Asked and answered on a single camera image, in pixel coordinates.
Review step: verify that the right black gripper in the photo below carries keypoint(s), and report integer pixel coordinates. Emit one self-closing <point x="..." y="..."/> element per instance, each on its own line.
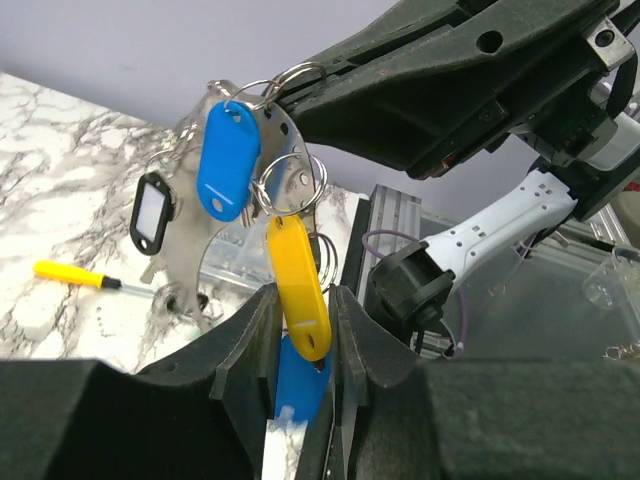
<point x="429" y="84"/>

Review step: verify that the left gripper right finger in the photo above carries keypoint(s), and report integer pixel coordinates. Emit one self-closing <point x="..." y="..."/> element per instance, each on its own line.
<point x="401" y="416"/>

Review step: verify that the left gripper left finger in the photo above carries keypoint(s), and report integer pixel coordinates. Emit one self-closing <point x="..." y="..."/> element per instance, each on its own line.
<point x="199" y="413"/>

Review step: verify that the blue tag key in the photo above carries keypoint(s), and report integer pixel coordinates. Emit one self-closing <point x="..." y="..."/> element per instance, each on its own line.
<point x="230" y="149"/>

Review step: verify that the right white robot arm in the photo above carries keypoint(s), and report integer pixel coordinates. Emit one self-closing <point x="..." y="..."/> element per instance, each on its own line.
<point x="408" y="289"/>

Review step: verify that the yellow key tag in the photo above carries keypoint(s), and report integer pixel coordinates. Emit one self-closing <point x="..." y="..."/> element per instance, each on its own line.
<point x="299" y="289"/>

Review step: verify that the clear plastic screw box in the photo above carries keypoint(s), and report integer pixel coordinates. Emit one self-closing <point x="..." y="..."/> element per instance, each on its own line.
<point x="238" y="255"/>

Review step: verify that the clear acrylic panel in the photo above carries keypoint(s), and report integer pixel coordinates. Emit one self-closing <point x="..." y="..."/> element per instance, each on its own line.
<point x="553" y="304"/>

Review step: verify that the black key tag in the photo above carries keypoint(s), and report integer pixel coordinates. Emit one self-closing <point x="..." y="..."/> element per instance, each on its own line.
<point x="153" y="209"/>

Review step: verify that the yellow handled screwdriver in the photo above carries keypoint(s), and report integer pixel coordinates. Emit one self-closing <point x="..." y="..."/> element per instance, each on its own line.
<point x="75" y="275"/>

